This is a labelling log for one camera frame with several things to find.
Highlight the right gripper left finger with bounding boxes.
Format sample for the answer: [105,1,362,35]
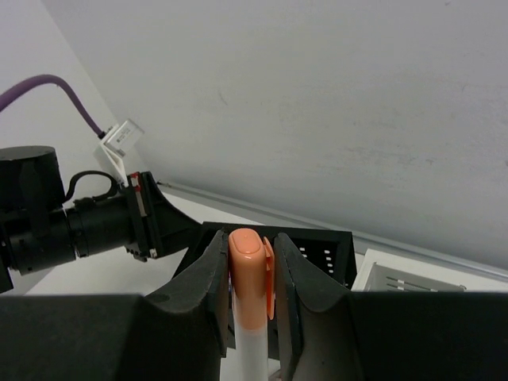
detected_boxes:
[1,231,229,380]

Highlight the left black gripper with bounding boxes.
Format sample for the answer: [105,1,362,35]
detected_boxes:
[125,171,201,262]

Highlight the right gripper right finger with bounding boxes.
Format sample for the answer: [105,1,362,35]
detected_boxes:
[274,233,507,380]

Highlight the black slotted container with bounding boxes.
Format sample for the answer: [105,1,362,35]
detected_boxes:
[175,221,357,289]

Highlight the orange cap marker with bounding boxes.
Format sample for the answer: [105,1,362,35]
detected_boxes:
[228,228,275,380]

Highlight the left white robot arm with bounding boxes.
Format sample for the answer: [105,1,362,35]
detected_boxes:
[1,146,200,292]

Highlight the white slotted container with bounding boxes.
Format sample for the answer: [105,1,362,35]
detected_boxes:
[352,249,507,293]

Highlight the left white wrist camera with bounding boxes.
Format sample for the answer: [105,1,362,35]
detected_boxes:
[94,119,144,186]

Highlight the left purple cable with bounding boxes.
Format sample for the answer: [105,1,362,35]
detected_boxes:
[0,74,106,138]

